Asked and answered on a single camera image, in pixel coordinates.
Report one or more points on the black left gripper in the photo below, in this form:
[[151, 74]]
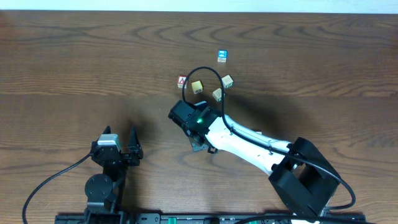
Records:
[[123, 156]]

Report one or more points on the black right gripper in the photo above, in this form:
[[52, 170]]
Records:
[[194, 146]]

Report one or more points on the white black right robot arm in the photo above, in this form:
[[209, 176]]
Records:
[[303, 179]]

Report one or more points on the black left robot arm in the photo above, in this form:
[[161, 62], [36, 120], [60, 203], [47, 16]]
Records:
[[104, 191]]

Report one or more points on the yellow top ball block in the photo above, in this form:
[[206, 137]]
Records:
[[197, 87]]

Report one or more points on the wooden block dragonfly picture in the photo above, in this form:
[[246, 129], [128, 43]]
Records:
[[218, 94]]

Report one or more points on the red letter A block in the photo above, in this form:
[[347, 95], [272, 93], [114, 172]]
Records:
[[181, 82]]

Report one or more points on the plain block green edge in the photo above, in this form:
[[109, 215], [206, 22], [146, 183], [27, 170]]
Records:
[[227, 81]]

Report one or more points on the blue top wooden block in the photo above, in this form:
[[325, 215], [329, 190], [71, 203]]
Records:
[[222, 56]]

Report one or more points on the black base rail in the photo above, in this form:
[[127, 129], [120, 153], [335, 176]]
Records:
[[156, 218]]

